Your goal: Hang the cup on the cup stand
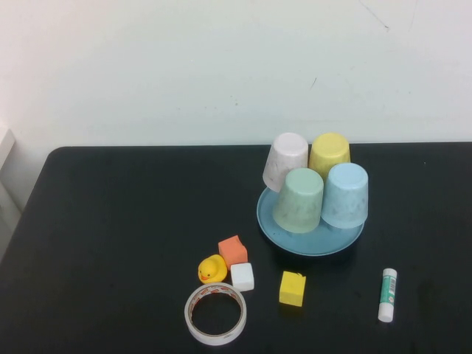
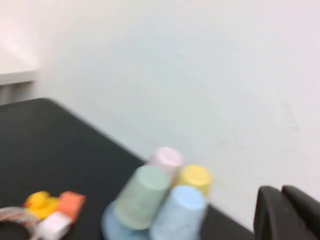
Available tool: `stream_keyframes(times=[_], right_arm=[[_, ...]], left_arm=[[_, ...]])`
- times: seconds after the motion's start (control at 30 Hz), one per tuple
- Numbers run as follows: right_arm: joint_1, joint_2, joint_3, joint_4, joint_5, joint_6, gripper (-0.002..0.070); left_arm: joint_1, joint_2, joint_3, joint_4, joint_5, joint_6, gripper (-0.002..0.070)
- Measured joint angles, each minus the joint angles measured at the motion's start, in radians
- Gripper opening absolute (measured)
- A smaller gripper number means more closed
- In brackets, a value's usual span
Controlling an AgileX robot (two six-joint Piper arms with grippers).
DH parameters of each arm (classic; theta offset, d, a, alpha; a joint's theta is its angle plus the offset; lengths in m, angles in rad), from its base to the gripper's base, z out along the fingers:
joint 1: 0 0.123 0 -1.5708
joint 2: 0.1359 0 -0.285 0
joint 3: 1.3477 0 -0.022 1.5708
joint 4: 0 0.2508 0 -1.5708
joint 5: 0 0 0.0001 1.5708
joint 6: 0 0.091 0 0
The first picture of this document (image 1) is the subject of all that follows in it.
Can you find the light blue plastic cup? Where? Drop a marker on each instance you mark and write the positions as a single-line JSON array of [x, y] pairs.
[[346, 195]]

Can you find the pale pink plastic cup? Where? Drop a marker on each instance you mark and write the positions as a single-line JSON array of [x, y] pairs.
[[284, 158]]

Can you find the pale green plastic cup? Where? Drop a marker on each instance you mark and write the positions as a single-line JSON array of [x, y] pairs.
[[298, 199]]

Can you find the yellow plastic cup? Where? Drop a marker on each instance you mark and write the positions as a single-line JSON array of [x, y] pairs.
[[330, 153]]

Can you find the blue cup stand with pegs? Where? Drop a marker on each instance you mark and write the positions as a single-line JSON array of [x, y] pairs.
[[313, 245]]

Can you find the orange foam cube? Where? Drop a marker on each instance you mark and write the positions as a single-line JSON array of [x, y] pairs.
[[232, 250]]

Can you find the yellow rubber duck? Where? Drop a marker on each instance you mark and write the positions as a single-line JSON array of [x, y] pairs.
[[212, 269]]

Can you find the white foam cube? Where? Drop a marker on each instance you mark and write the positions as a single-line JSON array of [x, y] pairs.
[[242, 277]]

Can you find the yellow foam cube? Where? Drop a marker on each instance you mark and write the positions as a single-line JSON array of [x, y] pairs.
[[292, 289]]

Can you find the white adhesive tape roll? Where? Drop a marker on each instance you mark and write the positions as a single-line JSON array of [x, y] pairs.
[[215, 339]]

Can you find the green and white glue stick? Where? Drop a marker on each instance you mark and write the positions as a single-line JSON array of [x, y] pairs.
[[387, 300]]

